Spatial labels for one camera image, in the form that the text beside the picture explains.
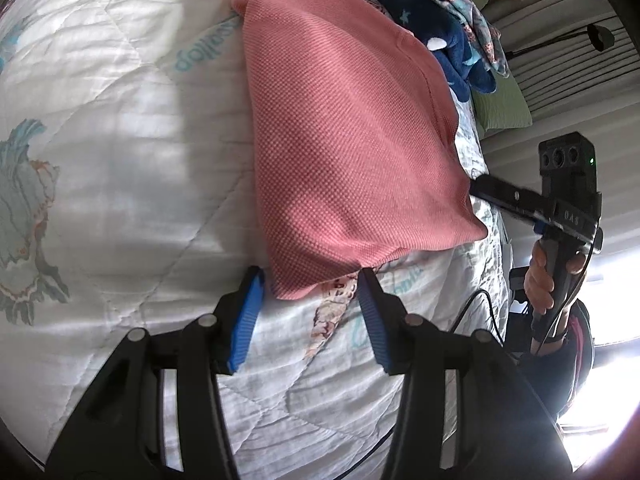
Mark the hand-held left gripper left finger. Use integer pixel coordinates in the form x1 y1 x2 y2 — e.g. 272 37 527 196
45 266 265 480

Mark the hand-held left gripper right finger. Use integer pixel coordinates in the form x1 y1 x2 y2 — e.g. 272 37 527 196
359 267 573 480

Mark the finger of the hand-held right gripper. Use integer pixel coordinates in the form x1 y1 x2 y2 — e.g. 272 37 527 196
470 175 557 228

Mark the pink knit garment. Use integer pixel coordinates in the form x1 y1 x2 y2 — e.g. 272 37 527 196
231 0 488 301

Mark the person's right forearm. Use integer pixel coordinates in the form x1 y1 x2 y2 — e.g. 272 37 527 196
515 300 597 418

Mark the person's right hand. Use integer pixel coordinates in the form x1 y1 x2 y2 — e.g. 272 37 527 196
523 239 588 317

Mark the green pillow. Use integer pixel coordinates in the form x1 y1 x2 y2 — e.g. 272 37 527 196
457 0 534 132

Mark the black gooseneck lamp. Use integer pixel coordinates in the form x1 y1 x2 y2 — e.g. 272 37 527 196
505 24 615 59

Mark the floral patterned garment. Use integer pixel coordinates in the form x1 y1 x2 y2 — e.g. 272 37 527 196
400 0 511 79

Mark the white sea-print quilt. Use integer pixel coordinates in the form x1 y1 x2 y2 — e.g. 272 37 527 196
0 0 516 480

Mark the navy star-print garment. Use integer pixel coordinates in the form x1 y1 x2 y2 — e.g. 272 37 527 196
341 0 498 102

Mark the black cable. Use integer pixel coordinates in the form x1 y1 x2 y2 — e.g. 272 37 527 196
446 289 507 348

